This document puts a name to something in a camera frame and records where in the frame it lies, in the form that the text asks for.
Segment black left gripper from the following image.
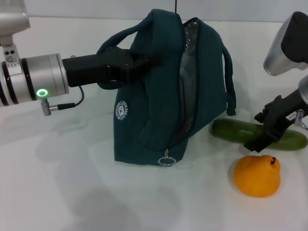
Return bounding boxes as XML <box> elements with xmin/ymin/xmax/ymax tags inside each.
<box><xmin>62</xmin><ymin>46</ymin><xmax>154</xmax><ymax>88</ymax></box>

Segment dark teal lunch bag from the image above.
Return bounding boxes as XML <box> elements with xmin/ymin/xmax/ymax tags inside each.
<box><xmin>96</xmin><ymin>9</ymin><xmax>237</xmax><ymax>167</ymax></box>

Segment clear right wrist cable plug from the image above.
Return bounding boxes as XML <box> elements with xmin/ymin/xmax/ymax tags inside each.
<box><xmin>295</xmin><ymin>109</ymin><xmax>308</xmax><ymax>130</ymax></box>

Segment orange pear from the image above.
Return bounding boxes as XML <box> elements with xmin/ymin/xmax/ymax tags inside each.
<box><xmin>233</xmin><ymin>154</ymin><xmax>282</xmax><ymax>198</ymax></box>

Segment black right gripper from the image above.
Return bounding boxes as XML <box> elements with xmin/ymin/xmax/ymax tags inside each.
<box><xmin>243</xmin><ymin>89</ymin><xmax>308</xmax><ymax>153</ymax></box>

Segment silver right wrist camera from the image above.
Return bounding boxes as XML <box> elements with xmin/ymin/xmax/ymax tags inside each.
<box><xmin>263</xmin><ymin>11</ymin><xmax>308</xmax><ymax>77</ymax></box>

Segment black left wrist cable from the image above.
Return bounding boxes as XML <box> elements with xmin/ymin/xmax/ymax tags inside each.
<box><xmin>39</xmin><ymin>86</ymin><xmax>84</xmax><ymax>116</ymax></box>

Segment green cucumber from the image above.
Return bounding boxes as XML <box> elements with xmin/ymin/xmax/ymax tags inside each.
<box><xmin>211</xmin><ymin>117</ymin><xmax>308</xmax><ymax>151</ymax></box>

